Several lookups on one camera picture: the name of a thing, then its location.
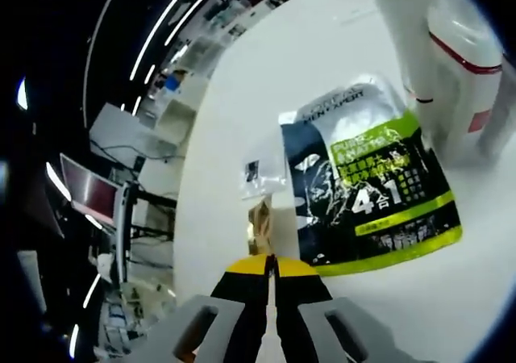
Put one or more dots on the white-framed computer monitor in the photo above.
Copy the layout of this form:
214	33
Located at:
90	189

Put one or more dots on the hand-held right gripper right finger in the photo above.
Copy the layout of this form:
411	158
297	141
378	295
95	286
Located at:
306	318

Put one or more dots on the green black skincare sachet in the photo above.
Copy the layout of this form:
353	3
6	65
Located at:
363	185

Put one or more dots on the small gold skincare packet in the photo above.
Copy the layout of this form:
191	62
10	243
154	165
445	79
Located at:
260	226

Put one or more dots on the white desk with black legs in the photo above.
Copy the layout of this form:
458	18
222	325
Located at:
124	226

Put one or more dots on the red-lined white skincare bottle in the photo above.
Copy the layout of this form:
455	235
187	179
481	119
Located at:
463	97

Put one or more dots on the blue bin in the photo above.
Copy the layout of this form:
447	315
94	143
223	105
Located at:
173	84

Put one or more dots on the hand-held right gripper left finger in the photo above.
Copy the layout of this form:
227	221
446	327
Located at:
238	318

